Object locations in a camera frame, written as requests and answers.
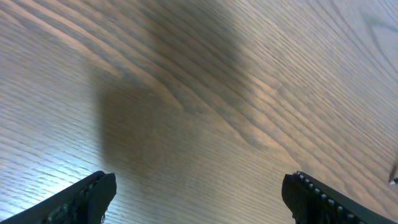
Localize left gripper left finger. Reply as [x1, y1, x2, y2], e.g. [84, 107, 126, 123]
[1, 170, 117, 224]

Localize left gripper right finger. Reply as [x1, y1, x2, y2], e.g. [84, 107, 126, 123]
[282, 171, 395, 224]

